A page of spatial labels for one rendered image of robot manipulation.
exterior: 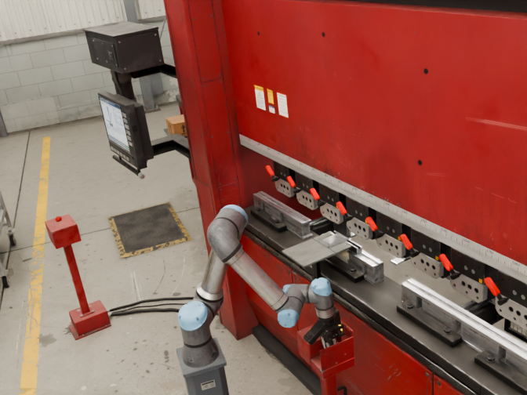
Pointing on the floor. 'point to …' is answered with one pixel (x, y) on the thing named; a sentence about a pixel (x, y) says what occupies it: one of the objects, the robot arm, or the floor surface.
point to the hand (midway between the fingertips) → (328, 353)
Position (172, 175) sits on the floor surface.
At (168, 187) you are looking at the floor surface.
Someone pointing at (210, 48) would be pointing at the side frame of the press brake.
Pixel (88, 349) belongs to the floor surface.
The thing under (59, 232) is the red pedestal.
